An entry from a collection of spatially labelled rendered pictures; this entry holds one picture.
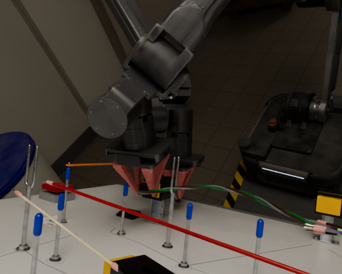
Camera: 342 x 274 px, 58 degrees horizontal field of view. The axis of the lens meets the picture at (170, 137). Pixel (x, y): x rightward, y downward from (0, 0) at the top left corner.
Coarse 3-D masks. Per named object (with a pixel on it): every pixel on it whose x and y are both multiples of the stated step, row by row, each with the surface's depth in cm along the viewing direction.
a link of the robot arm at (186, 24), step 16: (192, 0) 41; (208, 0) 41; (224, 0) 41; (176, 16) 41; (192, 16) 41; (208, 16) 41; (160, 32) 41; (176, 32) 41; (192, 32) 41; (144, 48) 42; (160, 48) 42; (176, 48) 44; (192, 48) 42; (144, 64) 43; (160, 64) 42; (176, 64) 42; (160, 80) 43
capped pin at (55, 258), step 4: (60, 196) 39; (64, 196) 39; (60, 200) 39; (64, 200) 39; (60, 204) 39; (60, 208) 39; (60, 212) 39; (60, 216) 39; (60, 220) 39; (56, 232) 39; (56, 236) 39; (56, 240) 39; (56, 244) 39; (56, 248) 39; (56, 252) 39; (52, 256) 39; (56, 256) 39; (52, 260) 39; (56, 260) 39; (60, 260) 39
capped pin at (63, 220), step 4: (68, 168) 54; (68, 172) 54; (68, 176) 54; (68, 180) 54; (68, 184) 54; (64, 204) 54; (64, 208) 54; (64, 212) 54; (64, 216) 54; (64, 220) 54
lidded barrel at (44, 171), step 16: (0, 144) 173; (16, 144) 167; (32, 144) 164; (0, 160) 161; (16, 160) 156; (32, 160) 159; (0, 176) 150; (16, 176) 148; (32, 176) 157; (48, 176) 171; (0, 192) 143; (32, 192) 157
